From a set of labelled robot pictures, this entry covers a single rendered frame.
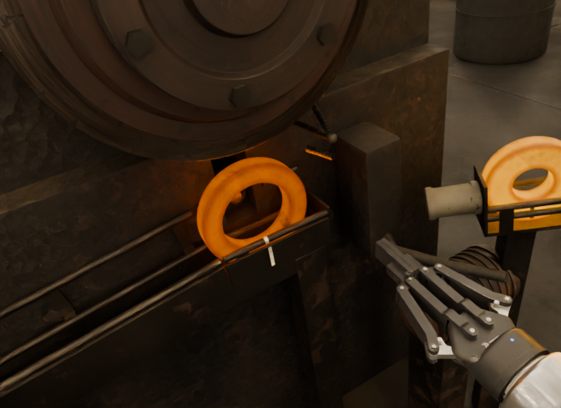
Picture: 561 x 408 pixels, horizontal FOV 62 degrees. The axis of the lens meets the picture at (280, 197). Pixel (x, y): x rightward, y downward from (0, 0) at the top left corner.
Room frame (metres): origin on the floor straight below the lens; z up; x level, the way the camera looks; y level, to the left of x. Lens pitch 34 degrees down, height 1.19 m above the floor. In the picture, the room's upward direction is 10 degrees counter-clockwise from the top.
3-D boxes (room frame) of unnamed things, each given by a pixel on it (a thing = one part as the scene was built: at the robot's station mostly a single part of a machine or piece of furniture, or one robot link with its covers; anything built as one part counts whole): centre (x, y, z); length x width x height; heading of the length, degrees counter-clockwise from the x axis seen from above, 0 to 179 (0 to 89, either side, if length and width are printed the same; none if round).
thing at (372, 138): (0.72, -0.16, 0.68); 0.11 x 0.08 x 0.24; 23
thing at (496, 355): (0.31, -0.20, 0.73); 0.09 x 0.08 x 0.07; 24
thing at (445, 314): (0.37, -0.16, 0.73); 0.11 x 0.01 x 0.04; 25
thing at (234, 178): (0.61, 0.05, 0.75); 0.18 x 0.03 x 0.18; 112
